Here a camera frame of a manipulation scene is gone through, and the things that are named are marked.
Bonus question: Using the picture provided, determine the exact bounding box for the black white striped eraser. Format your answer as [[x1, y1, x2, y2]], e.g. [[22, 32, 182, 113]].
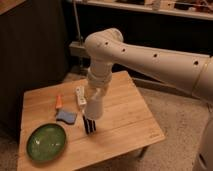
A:
[[83, 117, 96, 134]]

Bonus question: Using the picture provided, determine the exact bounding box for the green glass bowl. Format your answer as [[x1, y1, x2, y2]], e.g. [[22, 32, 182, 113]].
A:
[[26, 123, 67, 163]]

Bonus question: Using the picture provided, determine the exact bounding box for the wooden table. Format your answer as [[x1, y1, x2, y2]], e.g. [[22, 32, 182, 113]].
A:
[[17, 71, 165, 171]]

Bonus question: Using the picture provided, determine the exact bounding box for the metal pole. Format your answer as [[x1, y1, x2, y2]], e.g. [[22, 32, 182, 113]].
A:
[[72, 0, 83, 71]]

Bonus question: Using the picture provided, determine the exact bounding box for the orange marker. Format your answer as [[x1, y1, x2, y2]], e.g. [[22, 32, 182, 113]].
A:
[[55, 95, 63, 109]]

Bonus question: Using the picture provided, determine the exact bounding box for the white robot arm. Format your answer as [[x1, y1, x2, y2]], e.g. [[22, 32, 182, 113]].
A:
[[84, 28, 213, 105]]

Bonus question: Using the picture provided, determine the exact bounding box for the long white shelf beam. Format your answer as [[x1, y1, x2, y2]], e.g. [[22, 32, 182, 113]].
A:
[[69, 41, 90, 59]]

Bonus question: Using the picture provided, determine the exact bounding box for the blue sponge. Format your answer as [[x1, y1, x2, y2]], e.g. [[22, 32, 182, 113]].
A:
[[56, 109, 77, 124]]

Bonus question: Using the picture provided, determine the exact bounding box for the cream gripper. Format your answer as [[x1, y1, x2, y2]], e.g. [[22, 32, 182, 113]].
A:
[[87, 86, 108, 100]]

